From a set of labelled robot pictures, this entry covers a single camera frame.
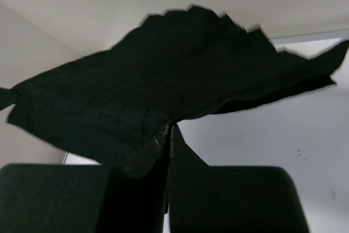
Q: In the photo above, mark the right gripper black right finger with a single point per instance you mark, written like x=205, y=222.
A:
x=204, y=198

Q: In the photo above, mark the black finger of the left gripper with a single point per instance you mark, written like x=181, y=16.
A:
x=7, y=98

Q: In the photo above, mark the black pleated skirt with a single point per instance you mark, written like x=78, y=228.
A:
x=181, y=65

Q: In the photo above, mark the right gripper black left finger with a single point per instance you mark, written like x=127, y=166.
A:
x=129, y=197

